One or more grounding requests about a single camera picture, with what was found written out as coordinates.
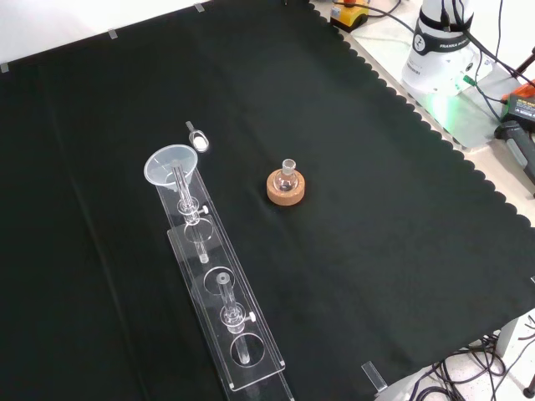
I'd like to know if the small round-bottom glass flask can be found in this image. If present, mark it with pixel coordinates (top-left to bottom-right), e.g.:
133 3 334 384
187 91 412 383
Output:
273 158 300 194

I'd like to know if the clear acrylic strip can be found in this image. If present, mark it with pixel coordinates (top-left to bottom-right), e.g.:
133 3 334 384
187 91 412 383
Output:
359 362 388 394

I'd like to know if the clear weighing funnel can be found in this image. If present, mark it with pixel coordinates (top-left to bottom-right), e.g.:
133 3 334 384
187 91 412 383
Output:
185 120 210 154

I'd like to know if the yellow stop button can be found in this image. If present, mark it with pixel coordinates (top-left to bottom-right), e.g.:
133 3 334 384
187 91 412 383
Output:
329 0 369 32

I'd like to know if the cork ring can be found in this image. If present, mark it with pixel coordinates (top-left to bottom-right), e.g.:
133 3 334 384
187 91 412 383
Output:
266 167 308 206

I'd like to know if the black red tripod leg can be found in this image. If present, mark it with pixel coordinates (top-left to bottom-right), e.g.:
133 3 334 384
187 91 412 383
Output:
514 44 535 84

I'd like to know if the black power adapter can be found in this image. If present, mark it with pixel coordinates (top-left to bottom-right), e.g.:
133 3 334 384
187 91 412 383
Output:
501 93 535 126

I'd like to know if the grey metal base plate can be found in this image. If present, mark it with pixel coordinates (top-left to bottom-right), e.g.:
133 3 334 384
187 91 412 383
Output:
351 24 523 150

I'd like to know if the translucent plastic funnel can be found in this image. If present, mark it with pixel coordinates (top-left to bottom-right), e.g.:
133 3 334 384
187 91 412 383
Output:
144 144 198 196

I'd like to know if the black floor cable bundle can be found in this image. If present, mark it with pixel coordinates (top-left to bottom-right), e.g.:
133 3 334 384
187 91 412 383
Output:
411 311 535 401

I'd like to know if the clear acrylic funnel stand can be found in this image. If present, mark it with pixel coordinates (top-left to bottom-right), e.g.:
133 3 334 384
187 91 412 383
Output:
154 165 294 401

